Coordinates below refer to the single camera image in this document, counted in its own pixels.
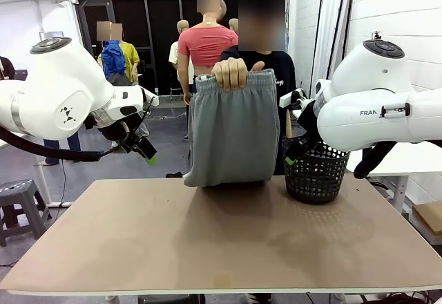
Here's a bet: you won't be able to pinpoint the tall beige mannequin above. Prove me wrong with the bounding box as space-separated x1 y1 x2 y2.
175 0 240 106

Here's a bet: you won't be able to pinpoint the grey plastic stool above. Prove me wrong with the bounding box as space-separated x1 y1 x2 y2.
0 178 52 248

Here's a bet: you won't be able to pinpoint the white side table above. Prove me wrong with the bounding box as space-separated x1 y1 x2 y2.
347 141 442 215

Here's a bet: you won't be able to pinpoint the beige mannequin in white shirt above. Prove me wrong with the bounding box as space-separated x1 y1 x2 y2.
168 19 194 106

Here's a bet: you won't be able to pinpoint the person's right hand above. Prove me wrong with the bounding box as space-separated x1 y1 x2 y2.
211 57 248 92

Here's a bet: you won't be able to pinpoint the person in dark clothes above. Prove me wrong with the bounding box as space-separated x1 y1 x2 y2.
0 55 17 81

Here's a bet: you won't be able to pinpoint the brown cardboard box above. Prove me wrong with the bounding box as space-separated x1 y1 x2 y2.
412 200 442 246

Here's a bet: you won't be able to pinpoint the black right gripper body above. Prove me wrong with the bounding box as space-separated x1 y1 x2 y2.
296 99 321 143

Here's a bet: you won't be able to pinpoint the person in black t-shirt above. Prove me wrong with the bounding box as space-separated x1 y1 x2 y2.
220 0 298 177

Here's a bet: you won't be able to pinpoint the black perforated plastic basket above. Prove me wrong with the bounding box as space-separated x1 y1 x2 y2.
282 137 350 205

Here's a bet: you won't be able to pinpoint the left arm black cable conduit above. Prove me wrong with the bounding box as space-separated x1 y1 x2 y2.
0 126 104 162

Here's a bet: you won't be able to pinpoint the figure in blue jeans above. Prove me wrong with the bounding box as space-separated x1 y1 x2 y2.
43 134 82 167

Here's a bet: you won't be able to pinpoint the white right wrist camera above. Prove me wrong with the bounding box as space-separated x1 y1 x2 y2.
279 89 309 108

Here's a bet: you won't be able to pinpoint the figure in blue jacket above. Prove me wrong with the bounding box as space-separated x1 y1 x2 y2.
97 20 127 87

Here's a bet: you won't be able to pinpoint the grey shorts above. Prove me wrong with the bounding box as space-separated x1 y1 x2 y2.
182 68 281 188

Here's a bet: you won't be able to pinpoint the figure in yellow shirt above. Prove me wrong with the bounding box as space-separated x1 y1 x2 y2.
119 23 141 86

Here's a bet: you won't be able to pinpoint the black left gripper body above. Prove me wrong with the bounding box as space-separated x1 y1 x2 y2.
115 127 146 155

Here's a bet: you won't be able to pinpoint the white curtain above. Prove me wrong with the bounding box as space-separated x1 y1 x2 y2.
312 0 356 97

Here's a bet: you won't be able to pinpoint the red crop top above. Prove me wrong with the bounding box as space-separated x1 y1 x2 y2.
177 23 239 67

